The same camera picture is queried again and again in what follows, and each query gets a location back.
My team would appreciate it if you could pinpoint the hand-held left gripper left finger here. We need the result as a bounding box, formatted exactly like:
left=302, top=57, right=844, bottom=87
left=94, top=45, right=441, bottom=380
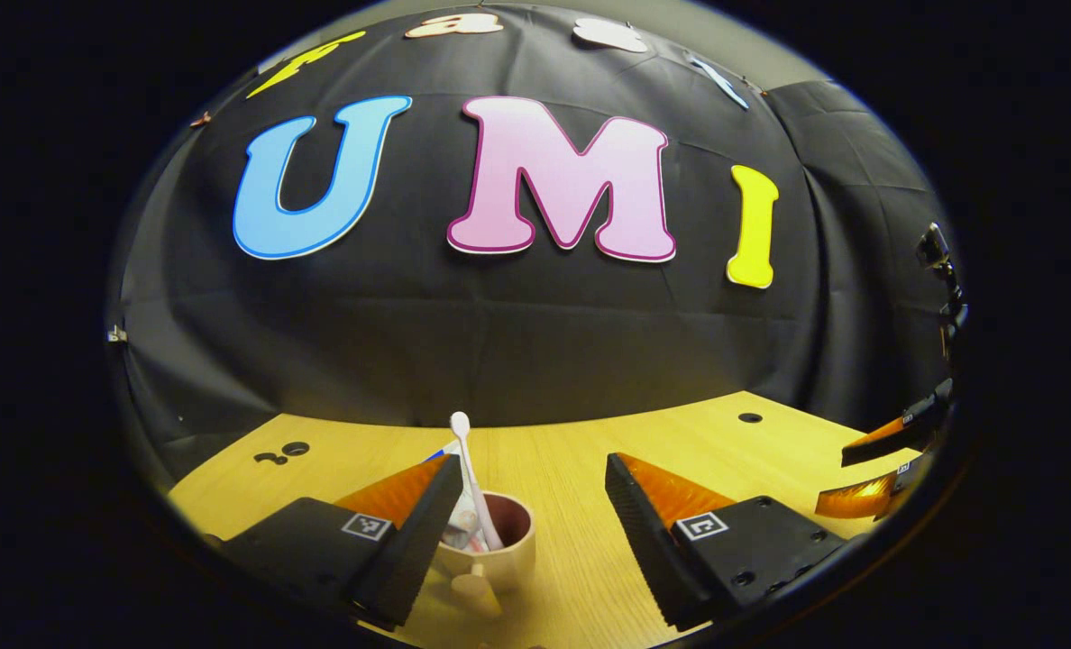
left=220, top=453, right=465, bottom=632

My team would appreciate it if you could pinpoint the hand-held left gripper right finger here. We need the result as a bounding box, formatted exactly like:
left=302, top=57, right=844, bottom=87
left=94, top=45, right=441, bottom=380
left=604, top=452, right=854, bottom=632

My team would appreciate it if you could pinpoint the white toothpaste tube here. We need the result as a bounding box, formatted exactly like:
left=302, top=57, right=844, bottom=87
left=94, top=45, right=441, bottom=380
left=423, top=442, right=491, bottom=553

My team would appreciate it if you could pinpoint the white toothbrush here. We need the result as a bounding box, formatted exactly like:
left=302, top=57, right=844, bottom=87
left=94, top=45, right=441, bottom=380
left=450, top=412, right=505, bottom=551

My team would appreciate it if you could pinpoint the beige cup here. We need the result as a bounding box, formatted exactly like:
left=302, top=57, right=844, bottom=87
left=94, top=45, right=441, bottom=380
left=434, top=491, right=536, bottom=621

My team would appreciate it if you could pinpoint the wooden desktop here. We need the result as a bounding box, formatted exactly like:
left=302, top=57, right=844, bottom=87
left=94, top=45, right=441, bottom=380
left=168, top=390, right=924, bottom=648

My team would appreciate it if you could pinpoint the black backdrop cloth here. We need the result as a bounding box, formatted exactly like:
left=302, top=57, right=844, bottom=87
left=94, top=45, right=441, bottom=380
left=107, top=5, right=960, bottom=488

